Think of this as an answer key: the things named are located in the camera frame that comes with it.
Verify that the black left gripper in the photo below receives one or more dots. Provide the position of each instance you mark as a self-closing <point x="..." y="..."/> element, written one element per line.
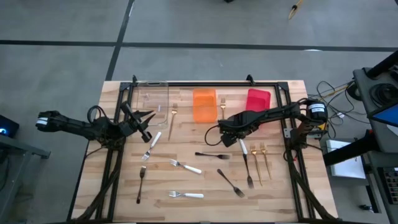
<point x="133" y="124"/>

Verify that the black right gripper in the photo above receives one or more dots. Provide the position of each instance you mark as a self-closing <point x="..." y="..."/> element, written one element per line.
<point x="230" y="140"/>

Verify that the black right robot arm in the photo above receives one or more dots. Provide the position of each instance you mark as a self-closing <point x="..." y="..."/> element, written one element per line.
<point x="264" y="113"/>

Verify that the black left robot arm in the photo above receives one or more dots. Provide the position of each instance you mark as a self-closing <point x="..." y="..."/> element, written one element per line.
<point x="71" y="124"/>

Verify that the clear plastic bin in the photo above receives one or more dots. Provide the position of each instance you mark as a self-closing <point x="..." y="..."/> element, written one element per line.
<point x="149" y="93"/>

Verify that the orange plastic bin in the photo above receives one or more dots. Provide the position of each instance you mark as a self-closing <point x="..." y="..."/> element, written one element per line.
<point x="205" y="105"/>

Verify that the red plastic bin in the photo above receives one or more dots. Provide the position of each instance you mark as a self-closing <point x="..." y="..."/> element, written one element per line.
<point x="258" y="99"/>

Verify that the white power strip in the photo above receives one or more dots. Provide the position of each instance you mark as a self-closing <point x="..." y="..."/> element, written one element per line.
<point x="341" y="115"/>

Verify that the white box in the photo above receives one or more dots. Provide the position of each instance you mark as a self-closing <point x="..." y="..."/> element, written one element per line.
<point x="345" y="161"/>

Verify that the black stand beam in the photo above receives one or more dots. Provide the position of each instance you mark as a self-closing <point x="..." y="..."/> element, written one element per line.
<point x="348" y="152"/>

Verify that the black box with blue light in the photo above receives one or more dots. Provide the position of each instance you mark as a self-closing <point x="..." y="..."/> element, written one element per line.
<point x="9" y="126"/>

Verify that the grey side desk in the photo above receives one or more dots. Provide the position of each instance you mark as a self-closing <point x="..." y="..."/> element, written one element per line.
<point x="18" y="174"/>

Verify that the grey cart table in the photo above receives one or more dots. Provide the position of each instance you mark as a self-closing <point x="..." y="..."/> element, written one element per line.
<point x="360" y="84"/>

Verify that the grey keyboard desk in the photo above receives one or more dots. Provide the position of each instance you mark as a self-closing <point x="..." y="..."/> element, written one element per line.
<point x="373" y="158"/>

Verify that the yellow floor tool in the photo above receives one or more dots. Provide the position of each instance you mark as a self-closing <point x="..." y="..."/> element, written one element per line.
<point x="293" y="9"/>

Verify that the monitor with blue screen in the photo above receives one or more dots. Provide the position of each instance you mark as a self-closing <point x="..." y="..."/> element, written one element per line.
<point x="387" y="116"/>

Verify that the black keyboard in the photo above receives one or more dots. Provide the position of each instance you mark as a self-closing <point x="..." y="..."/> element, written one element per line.
<point x="391" y="186"/>

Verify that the black frame clamp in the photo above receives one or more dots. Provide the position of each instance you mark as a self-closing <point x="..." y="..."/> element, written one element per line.
<point x="134" y="79"/>
<point x="250" y="79"/>

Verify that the black aluminium table frame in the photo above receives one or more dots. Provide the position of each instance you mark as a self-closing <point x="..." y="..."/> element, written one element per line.
<point x="217" y="84"/>

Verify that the silver metal bracket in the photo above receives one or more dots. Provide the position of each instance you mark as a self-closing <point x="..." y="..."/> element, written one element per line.
<point x="288" y="133"/>

